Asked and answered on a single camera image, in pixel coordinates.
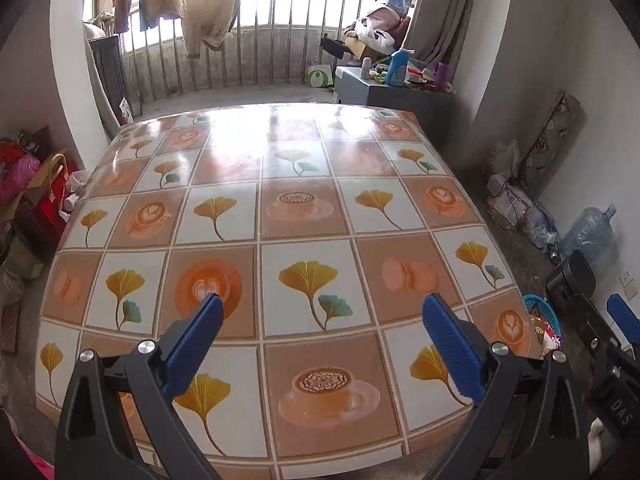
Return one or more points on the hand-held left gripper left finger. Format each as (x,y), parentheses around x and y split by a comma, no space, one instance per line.
(195,350)

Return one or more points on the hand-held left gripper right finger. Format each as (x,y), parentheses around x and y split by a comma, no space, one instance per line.
(455,355)

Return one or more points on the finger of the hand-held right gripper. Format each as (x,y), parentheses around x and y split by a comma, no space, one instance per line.
(625,317)
(602,335)

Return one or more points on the blue plastic basket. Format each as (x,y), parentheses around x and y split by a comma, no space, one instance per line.
(534,305)

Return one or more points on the large clear water jug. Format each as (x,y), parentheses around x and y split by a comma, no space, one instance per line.
(587,235)

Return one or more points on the clear bag of bottles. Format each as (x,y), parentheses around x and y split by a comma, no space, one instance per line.
(537,225)

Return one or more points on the white plastic bag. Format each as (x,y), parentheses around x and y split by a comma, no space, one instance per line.
(375,30)
(502,157)

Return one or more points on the folded printed cardboard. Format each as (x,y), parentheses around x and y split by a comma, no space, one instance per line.
(552,140)

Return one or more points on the patterned tablecloth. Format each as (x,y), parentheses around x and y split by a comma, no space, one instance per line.
(300,210)

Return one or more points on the brown cardboard box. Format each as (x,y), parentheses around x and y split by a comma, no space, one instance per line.
(362,50)
(22,260)

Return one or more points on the purple bottle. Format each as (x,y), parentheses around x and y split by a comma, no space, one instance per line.
(443,77)

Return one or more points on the pink plastic bag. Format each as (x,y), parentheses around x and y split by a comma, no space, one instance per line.
(17,180)

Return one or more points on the grey cabinet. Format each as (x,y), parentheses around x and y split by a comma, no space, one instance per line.
(390,97)

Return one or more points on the blue detergent bottle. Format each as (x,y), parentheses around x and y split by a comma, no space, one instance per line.
(397,67)

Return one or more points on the dark metal panel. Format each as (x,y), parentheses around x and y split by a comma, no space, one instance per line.
(110,80)

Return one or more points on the beige curtain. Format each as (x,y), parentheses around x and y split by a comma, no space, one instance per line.
(440,20)

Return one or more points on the small white bottle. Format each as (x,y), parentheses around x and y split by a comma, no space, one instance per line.
(366,66)

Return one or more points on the white green shopping bag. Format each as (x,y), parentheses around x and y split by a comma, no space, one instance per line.
(320,77)

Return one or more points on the metal balcony railing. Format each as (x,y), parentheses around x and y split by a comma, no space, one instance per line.
(280,35)

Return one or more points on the beige hanging pants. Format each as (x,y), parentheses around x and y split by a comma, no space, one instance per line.
(210,20)

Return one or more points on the white wall socket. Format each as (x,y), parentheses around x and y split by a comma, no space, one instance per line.
(631,282)

